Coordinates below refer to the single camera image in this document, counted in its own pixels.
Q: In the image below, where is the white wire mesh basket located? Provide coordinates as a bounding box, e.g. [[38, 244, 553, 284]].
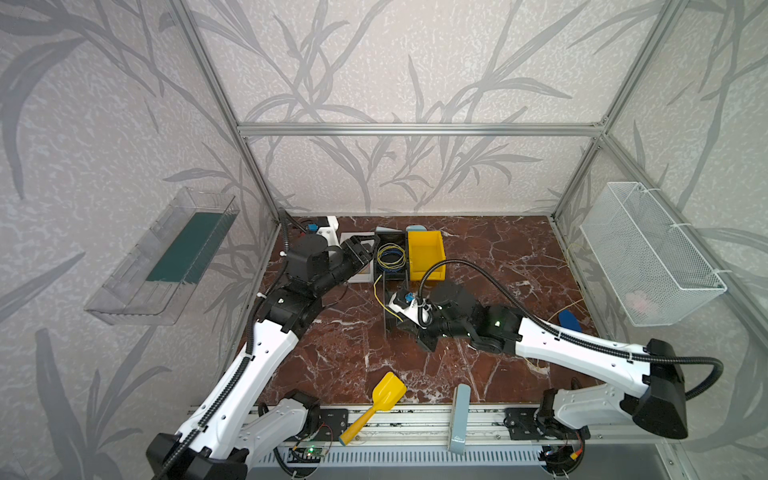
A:
[[580, 182, 727, 327]]

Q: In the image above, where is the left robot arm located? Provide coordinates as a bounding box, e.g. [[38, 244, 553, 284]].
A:
[[146, 216, 379, 479]]

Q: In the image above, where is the blue shovel wooden handle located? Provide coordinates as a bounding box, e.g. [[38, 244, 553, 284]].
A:
[[557, 310, 583, 333]]

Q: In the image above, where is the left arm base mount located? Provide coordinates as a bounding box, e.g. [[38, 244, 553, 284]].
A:
[[287, 406, 349, 442]]

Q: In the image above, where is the clear plastic wall tray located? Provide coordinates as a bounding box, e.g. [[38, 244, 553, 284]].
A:
[[85, 187, 240, 326]]

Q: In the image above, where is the yellow plastic scoop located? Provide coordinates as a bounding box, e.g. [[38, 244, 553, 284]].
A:
[[339, 372, 407, 446]]

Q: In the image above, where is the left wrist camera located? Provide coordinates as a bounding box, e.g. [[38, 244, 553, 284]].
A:
[[302, 216, 340, 246]]

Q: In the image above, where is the pink object in basket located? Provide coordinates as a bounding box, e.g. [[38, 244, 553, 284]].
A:
[[624, 290, 658, 317]]

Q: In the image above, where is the white storage bin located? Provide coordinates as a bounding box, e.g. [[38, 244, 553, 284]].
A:
[[339, 235, 374, 283]]

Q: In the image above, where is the yellow storage bin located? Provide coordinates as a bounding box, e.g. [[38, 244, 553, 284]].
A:
[[407, 231, 447, 282]]

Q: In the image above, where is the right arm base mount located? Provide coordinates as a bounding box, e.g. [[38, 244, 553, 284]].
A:
[[503, 407, 591, 441]]

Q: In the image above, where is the grey perforated cable spool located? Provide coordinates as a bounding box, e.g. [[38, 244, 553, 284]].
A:
[[374, 264, 409, 305]]

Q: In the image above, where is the green circuit board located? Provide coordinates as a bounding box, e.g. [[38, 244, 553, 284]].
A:
[[288, 445, 330, 464]]

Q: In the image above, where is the light blue grey bar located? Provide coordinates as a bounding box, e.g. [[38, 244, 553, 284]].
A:
[[448, 384, 471, 455]]

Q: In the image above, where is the aluminium frame rail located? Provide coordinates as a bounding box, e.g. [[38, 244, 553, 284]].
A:
[[237, 123, 602, 137]]

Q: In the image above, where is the yellow and blue cable coil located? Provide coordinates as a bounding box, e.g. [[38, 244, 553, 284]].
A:
[[376, 242, 408, 271]]

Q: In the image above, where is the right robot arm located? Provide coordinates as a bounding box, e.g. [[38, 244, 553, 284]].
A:
[[382, 262, 724, 439]]

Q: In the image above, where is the black storage bin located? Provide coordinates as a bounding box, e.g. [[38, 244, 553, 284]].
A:
[[373, 227, 408, 281]]

